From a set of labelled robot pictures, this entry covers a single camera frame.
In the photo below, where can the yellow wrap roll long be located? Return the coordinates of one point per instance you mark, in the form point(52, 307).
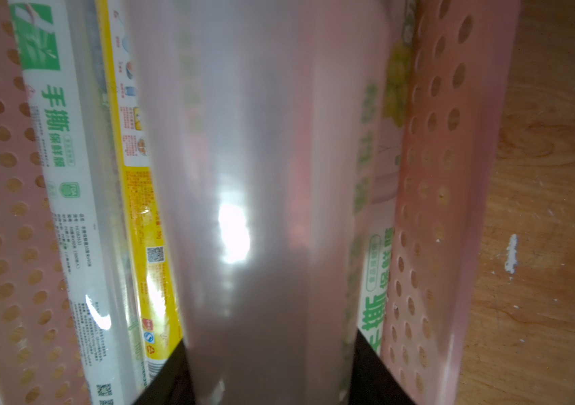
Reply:
point(157, 305)

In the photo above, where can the pink plastic basket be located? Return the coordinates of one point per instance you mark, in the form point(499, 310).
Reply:
point(460, 57)

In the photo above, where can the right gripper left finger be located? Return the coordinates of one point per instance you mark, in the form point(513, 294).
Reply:
point(173, 385)

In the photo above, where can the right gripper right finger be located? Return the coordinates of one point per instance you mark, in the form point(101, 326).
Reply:
point(371, 382)

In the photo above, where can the white green wrap roll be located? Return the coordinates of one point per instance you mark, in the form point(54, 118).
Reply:
point(62, 63)

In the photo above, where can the white wrap roll red label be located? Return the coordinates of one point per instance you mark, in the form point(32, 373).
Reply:
point(402, 16)

